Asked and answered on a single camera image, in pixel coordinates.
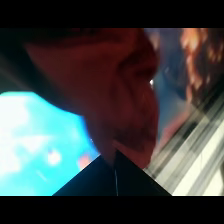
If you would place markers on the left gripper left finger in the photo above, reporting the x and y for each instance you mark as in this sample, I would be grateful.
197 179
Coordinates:
96 181

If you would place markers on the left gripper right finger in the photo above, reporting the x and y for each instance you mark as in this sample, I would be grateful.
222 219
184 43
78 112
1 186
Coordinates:
136 181

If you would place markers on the dark red garment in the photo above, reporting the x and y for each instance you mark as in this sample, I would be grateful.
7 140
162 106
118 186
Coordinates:
110 86

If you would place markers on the silver frame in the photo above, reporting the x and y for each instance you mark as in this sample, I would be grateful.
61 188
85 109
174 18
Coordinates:
196 160

